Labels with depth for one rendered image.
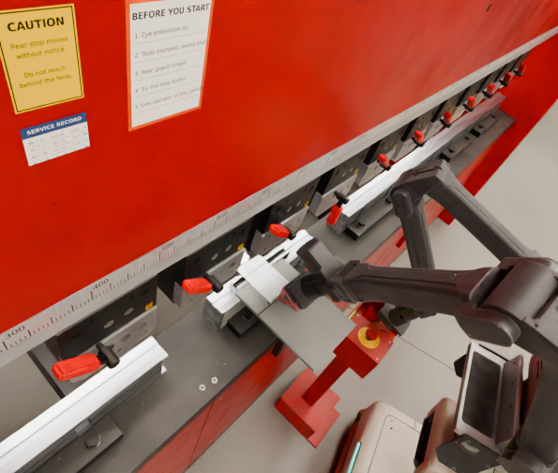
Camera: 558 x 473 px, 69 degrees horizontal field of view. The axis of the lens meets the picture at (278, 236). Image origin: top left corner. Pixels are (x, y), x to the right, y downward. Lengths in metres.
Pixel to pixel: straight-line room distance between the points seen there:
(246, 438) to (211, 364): 0.91
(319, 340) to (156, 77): 0.76
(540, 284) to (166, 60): 0.44
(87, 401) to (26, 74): 0.71
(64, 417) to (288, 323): 0.50
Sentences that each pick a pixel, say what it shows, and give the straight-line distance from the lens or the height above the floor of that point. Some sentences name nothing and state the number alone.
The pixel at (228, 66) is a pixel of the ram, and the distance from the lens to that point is 0.45.
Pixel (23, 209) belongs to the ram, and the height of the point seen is 1.56.
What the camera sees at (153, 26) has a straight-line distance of 0.37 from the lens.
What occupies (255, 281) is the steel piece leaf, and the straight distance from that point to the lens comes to 1.04.
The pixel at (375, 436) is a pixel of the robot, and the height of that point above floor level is 0.28.
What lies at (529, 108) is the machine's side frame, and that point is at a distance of 2.86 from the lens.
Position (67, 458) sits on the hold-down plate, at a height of 0.91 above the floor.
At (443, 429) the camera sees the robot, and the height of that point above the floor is 0.80.
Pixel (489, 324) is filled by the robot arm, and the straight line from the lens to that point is 0.51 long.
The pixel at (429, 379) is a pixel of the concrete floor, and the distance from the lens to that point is 2.41.
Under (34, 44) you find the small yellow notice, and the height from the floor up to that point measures 1.70.
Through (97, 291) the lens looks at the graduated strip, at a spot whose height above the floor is 1.38.
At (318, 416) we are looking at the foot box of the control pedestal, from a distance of 1.92.
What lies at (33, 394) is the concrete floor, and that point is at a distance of 2.01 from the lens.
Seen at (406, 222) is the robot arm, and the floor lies 1.20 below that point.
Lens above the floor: 1.85
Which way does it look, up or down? 47 degrees down
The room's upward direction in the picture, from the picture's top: 22 degrees clockwise
